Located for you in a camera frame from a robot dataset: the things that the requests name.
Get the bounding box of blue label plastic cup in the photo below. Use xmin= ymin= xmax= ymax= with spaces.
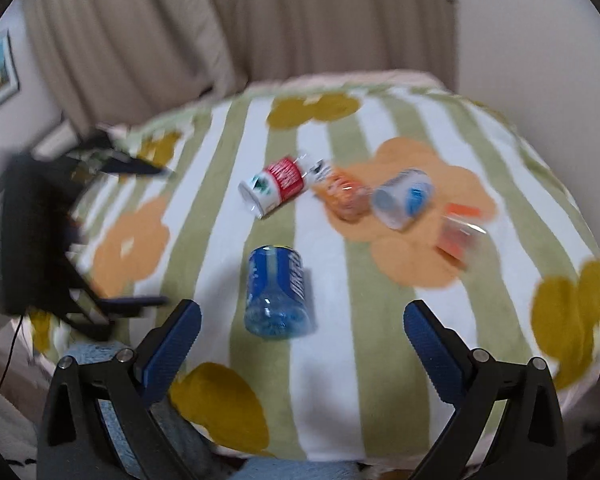
xmin=244 ymin=246 xmax=312 ymax=339

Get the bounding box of clear orange lid cup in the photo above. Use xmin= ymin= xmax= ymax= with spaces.
xmin=436 ymin=203 xmax=486 ymax=269

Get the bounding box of red white label cup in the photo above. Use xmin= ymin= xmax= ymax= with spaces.
xmin=238 ymin=156 xmax=306 ymax=219

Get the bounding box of white blue label cup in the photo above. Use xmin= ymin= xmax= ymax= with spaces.
xmin=370 ymin=168 xmax=434 ymax=231

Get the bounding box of orange label plastic cup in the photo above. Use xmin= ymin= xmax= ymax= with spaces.
xmin=308 ymin=159 xmax=372 ymax=222

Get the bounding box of beige curtain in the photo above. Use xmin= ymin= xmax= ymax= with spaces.
xmin=22 ymin=0 xmax=457 ymax=129

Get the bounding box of striped floral blanket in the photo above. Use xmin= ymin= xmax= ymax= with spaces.
xmin=26 ymin=81 xmax=600 ymax=463

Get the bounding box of cream bed sheet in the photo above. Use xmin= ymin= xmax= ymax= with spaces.
xmin=242 ymin=70 xmax=446 ymax=94

